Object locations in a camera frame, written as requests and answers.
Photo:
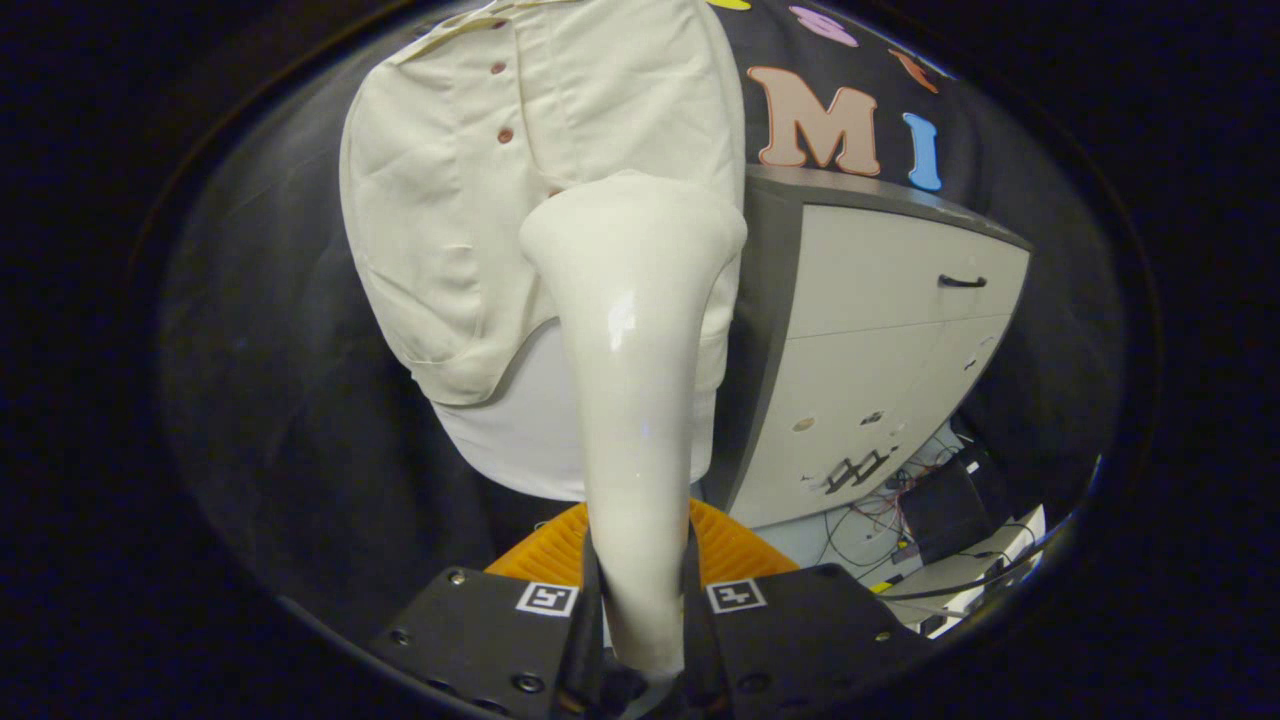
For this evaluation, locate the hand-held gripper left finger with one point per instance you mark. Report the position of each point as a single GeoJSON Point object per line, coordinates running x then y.
{"type": "Point", "coordinates": [480, 640]}

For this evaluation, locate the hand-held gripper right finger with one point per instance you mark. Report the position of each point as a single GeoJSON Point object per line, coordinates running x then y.
{"type": "Point", "coordinates": [810, 630]}

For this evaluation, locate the cream button shirt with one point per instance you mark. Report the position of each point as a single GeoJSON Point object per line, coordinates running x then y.
{"type": "Point", "coordinates": [440, 220]}

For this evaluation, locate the white flat board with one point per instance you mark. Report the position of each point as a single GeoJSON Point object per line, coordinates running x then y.
{"type": "Point", "coordinates": [940, 585]}

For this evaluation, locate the black box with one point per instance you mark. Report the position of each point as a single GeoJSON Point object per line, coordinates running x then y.
{"type": "Point", "coordinates": [945, 510]}

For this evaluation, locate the grey beige cabinet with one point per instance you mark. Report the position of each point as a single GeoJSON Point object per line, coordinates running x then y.
{"type": "Point", "coordinates": [880, 380]}

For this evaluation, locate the black backdrop cloth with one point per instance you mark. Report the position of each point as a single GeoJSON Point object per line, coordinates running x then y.
{"type": "Point", "coordinates": [290, 400]}

